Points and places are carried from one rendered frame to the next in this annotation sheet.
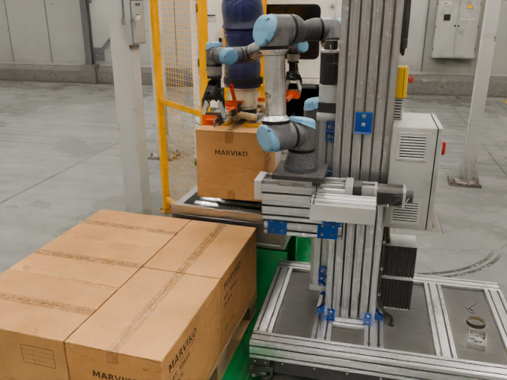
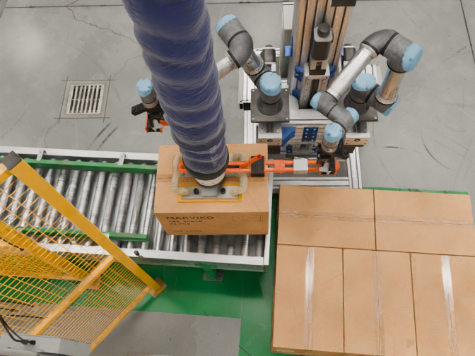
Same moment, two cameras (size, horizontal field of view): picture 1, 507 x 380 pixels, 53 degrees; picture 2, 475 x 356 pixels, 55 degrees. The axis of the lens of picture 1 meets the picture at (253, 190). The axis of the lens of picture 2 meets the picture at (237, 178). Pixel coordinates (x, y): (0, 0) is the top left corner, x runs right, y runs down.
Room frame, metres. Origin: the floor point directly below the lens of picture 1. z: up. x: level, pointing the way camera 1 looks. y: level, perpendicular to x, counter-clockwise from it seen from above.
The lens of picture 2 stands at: (2.98, 1.07, 3.30)
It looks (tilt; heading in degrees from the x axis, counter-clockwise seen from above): 66 degrees down; 264
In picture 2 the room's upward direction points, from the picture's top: 6 degrees counter-clockwise
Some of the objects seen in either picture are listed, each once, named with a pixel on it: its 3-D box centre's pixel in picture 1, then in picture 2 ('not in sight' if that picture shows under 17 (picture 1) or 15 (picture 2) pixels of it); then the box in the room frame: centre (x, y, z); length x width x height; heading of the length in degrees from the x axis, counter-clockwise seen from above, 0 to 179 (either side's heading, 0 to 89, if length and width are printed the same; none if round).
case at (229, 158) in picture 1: (242, 152); (215, 191); (3.01, 0.07, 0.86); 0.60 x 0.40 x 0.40; 168
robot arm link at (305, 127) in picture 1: (300, 132); (363, 87); (2.11, -0.20, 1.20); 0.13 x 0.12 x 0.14; 125
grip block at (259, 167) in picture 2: (231, 106); (257, 166); (2.77, 0.12, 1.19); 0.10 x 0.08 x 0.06; 77
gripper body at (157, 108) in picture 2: (293, 71); (154, 109); (3.22, -0.25, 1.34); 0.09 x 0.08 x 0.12; 167
